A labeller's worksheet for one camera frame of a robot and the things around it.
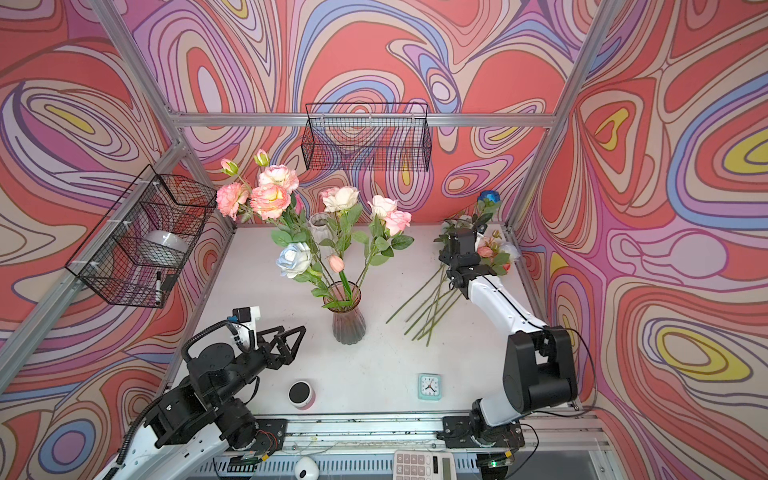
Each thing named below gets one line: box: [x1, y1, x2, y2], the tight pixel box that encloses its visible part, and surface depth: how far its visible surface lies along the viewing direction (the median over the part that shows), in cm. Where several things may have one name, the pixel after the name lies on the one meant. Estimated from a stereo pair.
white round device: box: [294, 456, 320, 480], surface depth 69 cm
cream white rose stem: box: [320, 186, 369, 258], surface depth 70 cm
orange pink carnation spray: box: [216, 149, 318, 247], surface depth 59 cm
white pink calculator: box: [393, 450, 456, 480], surface depth 69 cm
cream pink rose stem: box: [368, 195, 398, 241], surface depth 67 cm
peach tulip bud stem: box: [322, 255, 353, 309], surface depth 74 cm
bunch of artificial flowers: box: [386, 190, 521, 347], surface depth 95 cm
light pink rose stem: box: [359, 210, 415, 289], surface depth 68 cm
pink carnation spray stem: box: [254, 149, 299, 194], surface depth 61 cm
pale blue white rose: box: [276, 242, 333, 301], surface depth 60 cm
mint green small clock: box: [417, 372, 443, 401], surface depth 80 cm
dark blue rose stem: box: [472, 190, 501, 228], surface depth 92 cm
